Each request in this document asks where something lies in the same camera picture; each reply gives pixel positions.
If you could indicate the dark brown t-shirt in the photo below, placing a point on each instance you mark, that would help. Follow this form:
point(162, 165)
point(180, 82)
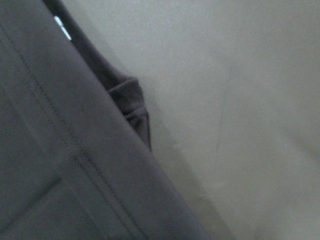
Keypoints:
point(75, 147)

